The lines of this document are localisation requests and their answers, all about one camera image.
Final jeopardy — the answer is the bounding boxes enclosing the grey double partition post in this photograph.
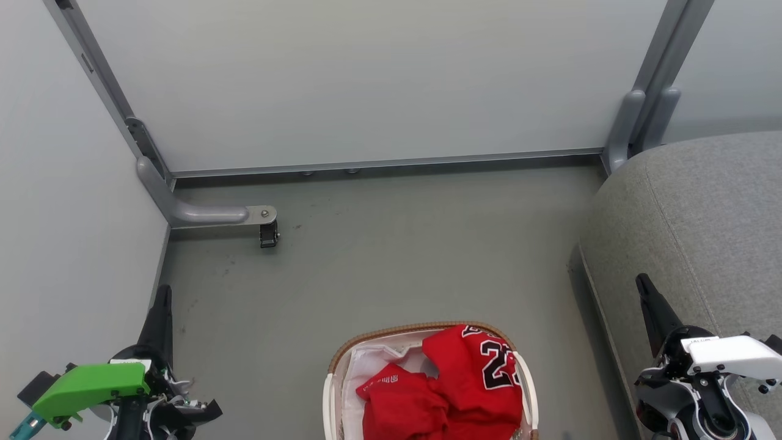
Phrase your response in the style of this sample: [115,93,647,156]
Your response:
[601,0,715,176]

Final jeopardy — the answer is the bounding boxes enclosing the grey partition post with hinge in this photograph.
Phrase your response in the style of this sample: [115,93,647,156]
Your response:
[43,0,176,184]

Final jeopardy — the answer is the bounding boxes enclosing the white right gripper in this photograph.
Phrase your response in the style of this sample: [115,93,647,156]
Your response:
[635,273,782,392]

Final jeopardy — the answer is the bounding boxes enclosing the white laundry basket brown rim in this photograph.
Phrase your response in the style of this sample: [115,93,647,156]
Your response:
[323,321,540,440]

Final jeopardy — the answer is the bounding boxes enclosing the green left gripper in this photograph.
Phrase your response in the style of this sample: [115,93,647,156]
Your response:
[31,284,224,440]

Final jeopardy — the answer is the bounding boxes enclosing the red basketball jersey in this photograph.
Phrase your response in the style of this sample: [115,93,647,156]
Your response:
[422,324,525,440]

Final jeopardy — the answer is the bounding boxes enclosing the white basket liner bag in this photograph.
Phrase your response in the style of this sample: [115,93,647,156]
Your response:
[341,342,440,440]

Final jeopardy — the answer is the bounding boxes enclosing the grey fabric sofa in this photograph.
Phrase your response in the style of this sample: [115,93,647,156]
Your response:
[568,130,782,440]

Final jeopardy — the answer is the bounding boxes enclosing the grey partition bottom rail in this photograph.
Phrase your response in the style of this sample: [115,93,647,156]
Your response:
[171,147,607,180]

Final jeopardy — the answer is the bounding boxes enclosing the grey partition foot bracket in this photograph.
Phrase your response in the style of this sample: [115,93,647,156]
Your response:
[136,156,278,230]

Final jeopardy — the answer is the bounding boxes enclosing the red shorts with white print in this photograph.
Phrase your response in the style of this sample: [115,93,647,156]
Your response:
[356,364,451,440]

